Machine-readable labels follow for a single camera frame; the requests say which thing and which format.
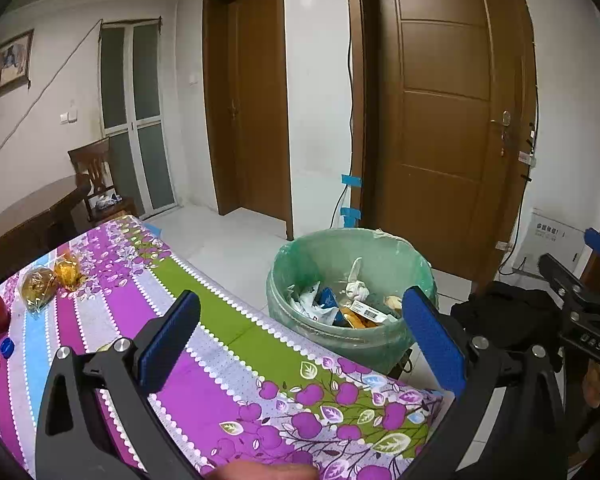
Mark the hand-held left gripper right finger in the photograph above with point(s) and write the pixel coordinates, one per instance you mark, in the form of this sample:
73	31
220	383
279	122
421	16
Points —
432	342

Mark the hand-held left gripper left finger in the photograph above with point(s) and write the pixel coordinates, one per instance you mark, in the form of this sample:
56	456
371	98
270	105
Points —
170	345

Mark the white barcode label package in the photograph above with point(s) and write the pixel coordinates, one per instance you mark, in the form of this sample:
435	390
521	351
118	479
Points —
369	312

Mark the white knotted cloth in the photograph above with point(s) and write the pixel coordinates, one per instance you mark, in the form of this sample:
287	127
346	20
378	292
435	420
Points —
357	287

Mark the white blue plastic package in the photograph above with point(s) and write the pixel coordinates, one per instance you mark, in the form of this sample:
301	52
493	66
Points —
310	305

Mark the bin with green bag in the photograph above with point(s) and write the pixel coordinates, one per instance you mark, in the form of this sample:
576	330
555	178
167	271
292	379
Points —
300	260

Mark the person's left hand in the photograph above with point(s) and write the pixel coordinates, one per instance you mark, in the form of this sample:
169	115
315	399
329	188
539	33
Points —
270	472

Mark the white paper sheet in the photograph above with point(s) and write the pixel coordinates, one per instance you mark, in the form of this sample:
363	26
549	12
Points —
555	240

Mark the floral purple green tablecloth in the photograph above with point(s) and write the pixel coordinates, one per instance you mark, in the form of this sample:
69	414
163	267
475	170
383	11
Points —
230	350

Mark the black bag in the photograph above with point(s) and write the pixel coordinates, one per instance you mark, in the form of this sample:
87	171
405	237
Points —
505	320

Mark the yellow crinkled wrapper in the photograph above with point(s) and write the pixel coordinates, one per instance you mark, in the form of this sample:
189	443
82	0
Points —
67	271

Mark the bread in clear bag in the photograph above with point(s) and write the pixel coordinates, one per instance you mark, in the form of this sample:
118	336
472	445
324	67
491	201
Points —
39	290

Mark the blue white cloth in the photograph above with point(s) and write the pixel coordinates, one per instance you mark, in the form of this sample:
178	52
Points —
107	202

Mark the blue bottle cap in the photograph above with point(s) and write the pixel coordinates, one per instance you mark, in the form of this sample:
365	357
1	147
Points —
7	348

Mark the dark wooden dining table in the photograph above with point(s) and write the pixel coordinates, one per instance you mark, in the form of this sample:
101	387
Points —
20	225

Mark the brown wooden chair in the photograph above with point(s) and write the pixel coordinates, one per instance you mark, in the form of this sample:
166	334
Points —
92	165

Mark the brown panelled wooden door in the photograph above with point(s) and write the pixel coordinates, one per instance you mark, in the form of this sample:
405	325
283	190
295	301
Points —
440	110

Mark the frosted glass double door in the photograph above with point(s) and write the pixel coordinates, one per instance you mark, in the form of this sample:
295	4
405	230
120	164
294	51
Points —
140	110

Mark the white wall switch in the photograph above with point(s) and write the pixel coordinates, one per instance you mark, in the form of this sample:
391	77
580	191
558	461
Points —
68	116

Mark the framed wall picture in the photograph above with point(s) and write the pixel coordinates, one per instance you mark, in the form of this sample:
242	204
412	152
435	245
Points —
7	67

